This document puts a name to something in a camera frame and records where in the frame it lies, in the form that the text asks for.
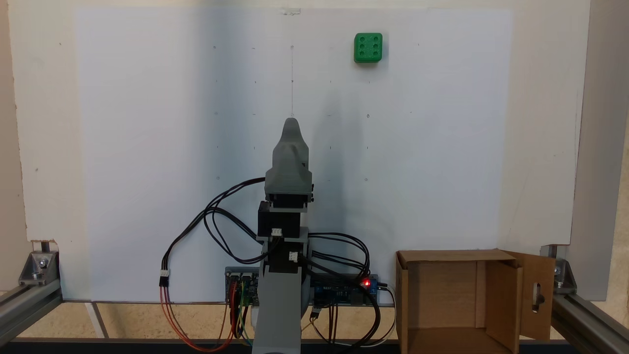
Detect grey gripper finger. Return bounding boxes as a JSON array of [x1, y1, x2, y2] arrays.
[[269, 117, 310, 171]]

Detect green die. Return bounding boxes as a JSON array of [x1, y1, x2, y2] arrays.
[[354, 32, 383, 63]]

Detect circuit board with pin headers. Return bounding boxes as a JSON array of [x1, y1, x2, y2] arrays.
[[225, 267, 260, 305]]

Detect blue circuit board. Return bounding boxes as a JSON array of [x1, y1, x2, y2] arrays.
[[312, 274, 379, 306]]

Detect white paper sheet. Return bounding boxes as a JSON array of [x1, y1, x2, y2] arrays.
[[74, 7, 514, 303]]

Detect brown cardboard box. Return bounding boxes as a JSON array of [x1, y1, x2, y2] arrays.
[[396, 248, 556, 354]]

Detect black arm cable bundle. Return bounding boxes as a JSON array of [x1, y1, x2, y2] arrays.
[[307, 232, 372, 282], [203, 206, 271, 265]]

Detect yellow wire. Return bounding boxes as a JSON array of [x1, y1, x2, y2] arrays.
[[236, 283, 245, 340]]

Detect green wire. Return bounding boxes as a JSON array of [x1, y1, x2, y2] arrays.
[[238, 283, 254, 347]]

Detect black cable with white connector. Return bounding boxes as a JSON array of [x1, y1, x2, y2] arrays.
[[159, 177, 268, 288]]

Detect orange-red wires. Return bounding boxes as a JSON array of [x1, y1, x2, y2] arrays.
[[160, 283, 239, 353]]

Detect metal corner bracket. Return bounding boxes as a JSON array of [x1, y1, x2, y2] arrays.
[[541, 245, 578, 295], [19, 250, 60, 287]]

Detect aluminium frame rail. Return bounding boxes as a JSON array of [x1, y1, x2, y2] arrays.
[[550, 293, 629, 354], [0, 280, 63, 347]]

